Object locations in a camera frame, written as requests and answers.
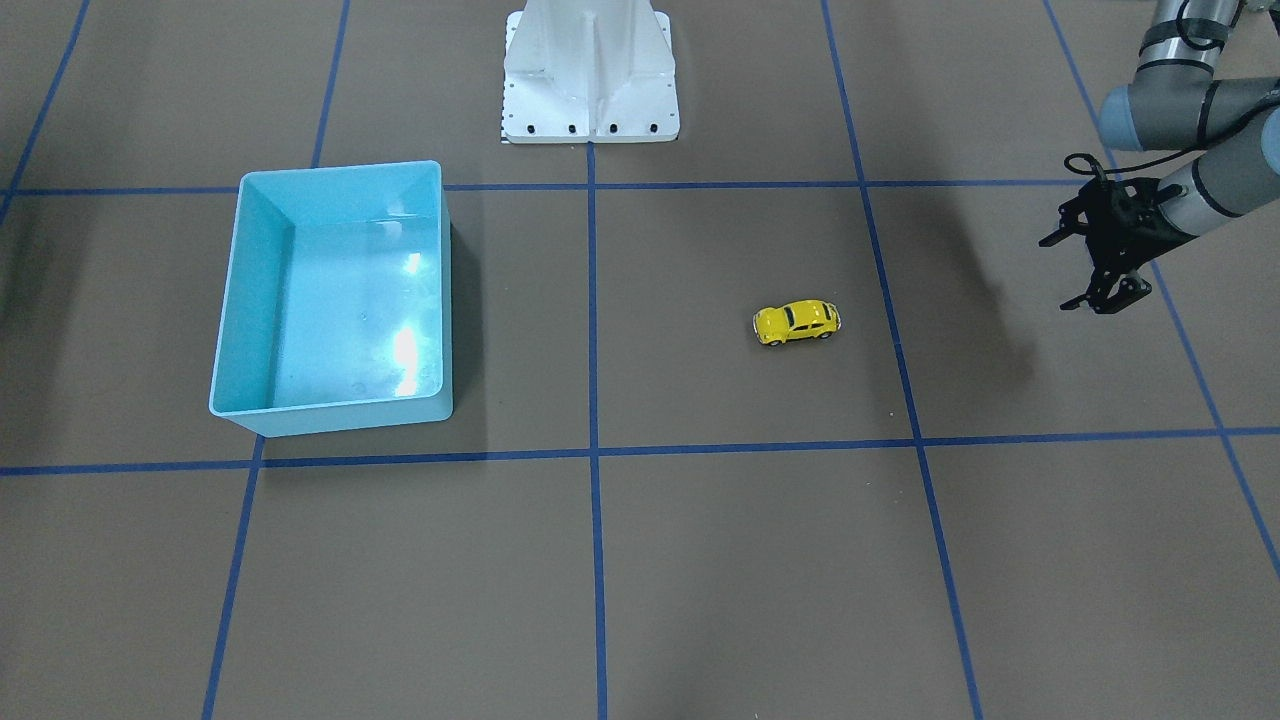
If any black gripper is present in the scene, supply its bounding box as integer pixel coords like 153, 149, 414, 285
1038, 178, 1187, 315

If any yellow beetle toy car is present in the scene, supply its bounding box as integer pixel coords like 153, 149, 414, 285
751, 299, 842, 347

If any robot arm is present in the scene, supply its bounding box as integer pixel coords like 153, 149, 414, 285
1041, 1, 1279, 315

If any light blue plastic bin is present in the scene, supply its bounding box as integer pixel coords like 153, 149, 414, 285
207, 160, 454, 438

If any black camera cable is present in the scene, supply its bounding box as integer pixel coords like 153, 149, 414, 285
1064, 0, 1251, 191

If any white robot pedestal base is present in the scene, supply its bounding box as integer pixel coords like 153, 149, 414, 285
500, 1, 681, 143

